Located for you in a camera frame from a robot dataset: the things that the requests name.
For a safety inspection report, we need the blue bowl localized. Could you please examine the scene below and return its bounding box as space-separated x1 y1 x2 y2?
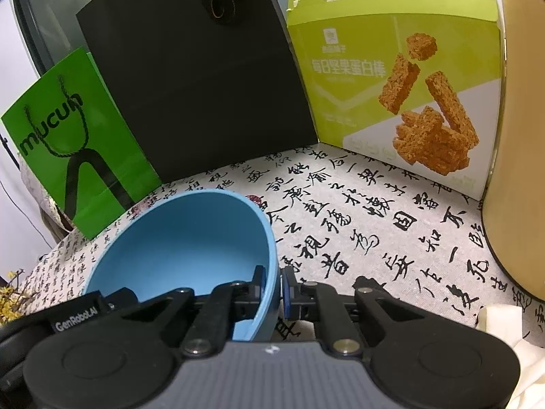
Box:
82 188 282 344

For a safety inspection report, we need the black paper bag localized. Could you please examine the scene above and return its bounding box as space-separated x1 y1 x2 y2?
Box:
76 0 320 182

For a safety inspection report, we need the green paper bag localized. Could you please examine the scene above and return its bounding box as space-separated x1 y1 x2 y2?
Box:
1 48 161 240

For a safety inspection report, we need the yellow flower branch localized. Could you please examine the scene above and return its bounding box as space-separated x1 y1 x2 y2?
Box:
0 269 39 327

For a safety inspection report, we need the crumpled white tissue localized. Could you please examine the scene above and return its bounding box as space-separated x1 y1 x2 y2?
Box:
477 304 545 409

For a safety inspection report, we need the dark sliding glass door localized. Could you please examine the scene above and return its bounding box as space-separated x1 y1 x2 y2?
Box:
11 0 322 79

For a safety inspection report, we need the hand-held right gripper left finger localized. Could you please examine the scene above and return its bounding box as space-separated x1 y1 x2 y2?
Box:
121 264 267 356

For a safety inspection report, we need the yellow-green snack box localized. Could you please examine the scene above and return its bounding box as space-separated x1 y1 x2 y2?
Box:
286 0 507 200

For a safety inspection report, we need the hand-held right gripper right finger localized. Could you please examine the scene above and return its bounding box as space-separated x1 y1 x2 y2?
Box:
281 265 431 356

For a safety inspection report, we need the calligraphy print tablecloth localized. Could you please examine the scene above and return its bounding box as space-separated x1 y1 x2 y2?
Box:
19 142 545 350

